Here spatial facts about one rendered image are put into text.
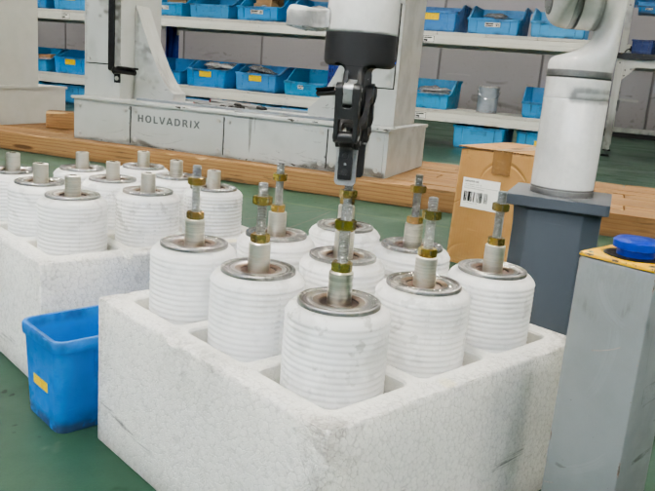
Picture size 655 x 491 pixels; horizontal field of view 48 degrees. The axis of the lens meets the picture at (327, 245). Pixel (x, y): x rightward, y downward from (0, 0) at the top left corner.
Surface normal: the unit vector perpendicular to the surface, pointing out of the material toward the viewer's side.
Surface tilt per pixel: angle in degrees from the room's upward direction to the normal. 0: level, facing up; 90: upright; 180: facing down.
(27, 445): 0
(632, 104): 90
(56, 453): 0
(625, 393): 90
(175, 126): 90
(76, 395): 92
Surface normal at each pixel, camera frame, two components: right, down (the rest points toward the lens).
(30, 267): -0.74, 0.10
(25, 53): 0.93, 0.16
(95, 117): -0.37, 0.18
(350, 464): 0.68, 0.22
